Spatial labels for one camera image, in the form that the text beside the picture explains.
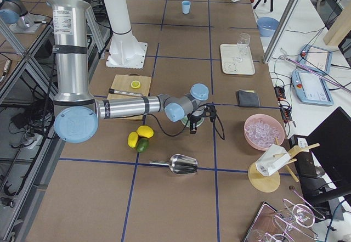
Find teach pendant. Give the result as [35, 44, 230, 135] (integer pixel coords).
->
[298, 44, 332, 74]
[291, 70, 334, 106]

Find blue plastic bowl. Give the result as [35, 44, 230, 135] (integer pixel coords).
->
[257, 17, 279, 37]

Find yellow lemon front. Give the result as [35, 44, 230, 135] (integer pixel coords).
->
[137, 125, 154, 138]

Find green lime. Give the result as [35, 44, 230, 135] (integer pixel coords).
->
[135, 138, 149, 153]

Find steel ice scoop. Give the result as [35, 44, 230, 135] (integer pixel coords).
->
[149, 154, 198, 175]

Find yellow lemon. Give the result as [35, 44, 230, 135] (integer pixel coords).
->
[127, 131, 139, 148]
[137, 125, 154, 138]

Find cream bear print tray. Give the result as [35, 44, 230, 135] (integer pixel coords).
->
[220, 44, 255, 75]

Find black monitor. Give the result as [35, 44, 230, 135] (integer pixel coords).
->
[289, 106, 350, 205]

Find glasses on metal tray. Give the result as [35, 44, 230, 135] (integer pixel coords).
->
[242, 199, 325, 241]

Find light blue plastic cup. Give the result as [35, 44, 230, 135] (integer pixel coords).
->
[182, 1, 191, 14]

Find wooden cutting board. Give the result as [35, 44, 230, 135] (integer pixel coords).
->
[101, 74, 152, 121]

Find grey folded cloth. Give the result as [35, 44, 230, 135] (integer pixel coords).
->
[236, 90, 260, 108]

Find aluminium frame post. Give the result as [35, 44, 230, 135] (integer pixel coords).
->
[263, 0, 300, 64]

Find half lemon slice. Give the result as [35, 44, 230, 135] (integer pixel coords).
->
[130, 80, 141, 89]

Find pink bowl of ice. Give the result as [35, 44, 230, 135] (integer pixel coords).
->
[244, 114, 285, 150]

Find lower teach pendant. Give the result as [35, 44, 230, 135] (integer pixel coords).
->
[291, 70, 334, 106]

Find white paper carton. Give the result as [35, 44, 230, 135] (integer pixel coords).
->
[255, 144, 290, 177]

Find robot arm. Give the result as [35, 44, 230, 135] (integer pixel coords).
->
[46, 0, 209, 143]
[1, 0, 47, 34]

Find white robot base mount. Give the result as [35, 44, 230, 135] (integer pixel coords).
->
[104, 0, 148, 69]

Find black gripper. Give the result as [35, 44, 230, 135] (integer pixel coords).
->
[189, 107, 206, 134]

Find upper teach pendant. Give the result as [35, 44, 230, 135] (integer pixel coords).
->
[298, 44, 332, 74]

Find yellow lemon back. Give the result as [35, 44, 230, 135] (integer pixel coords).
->
[127, 131, 139, 148]

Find clear wine glass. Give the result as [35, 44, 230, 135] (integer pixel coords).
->
[233, 33, 251, 63]

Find wooden cup stand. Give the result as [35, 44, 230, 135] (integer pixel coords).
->
[248, 143, 320, 193]

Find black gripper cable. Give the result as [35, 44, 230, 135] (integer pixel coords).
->
[149, 102, 227, 141]

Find green ceramic bowl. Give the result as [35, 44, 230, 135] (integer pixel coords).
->
[181, 116, 204, 128]

